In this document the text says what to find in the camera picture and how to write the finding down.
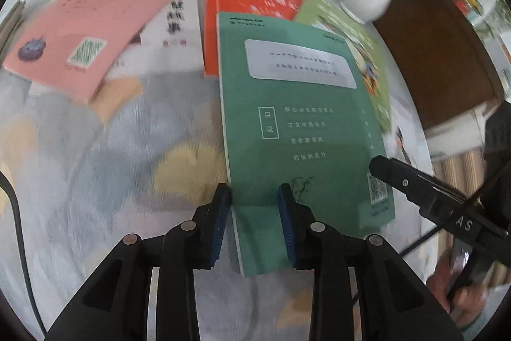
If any light green illustrated book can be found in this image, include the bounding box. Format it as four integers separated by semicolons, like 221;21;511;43
294;0;394;135

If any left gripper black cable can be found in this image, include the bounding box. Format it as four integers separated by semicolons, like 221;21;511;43
0;168;45;338

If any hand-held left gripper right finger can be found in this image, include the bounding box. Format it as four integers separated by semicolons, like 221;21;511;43
277;183;464;341

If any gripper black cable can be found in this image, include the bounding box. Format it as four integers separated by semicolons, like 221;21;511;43
398;165;511;259
0;168;45;338

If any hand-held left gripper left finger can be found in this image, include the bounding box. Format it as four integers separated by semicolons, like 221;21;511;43
44;183;232;341

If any dark green book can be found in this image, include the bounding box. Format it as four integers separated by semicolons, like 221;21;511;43
216;11;397;278

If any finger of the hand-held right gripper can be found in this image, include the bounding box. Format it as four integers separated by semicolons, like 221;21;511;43
368;155;469;214

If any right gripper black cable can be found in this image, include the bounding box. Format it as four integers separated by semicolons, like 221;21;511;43
398;165;511;259

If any brown wooden cabinet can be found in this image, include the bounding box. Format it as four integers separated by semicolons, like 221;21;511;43
370;0;508;133

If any pink book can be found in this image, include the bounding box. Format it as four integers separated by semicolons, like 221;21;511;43
2;0;200;105

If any cluster of colourful jars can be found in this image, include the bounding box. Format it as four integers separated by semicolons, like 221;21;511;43
454;0;484;23

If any person's right hand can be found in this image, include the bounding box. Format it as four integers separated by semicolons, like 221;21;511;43
426;249;493;329

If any white warrior illustrated book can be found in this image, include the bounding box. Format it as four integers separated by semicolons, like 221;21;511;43
107;0;205;80

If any white book with girl drawing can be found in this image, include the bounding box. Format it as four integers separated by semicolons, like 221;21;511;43
389;117;430;182

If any ginkgo leaf print tablecloth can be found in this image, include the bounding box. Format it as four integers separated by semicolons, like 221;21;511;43
0;0;440;341

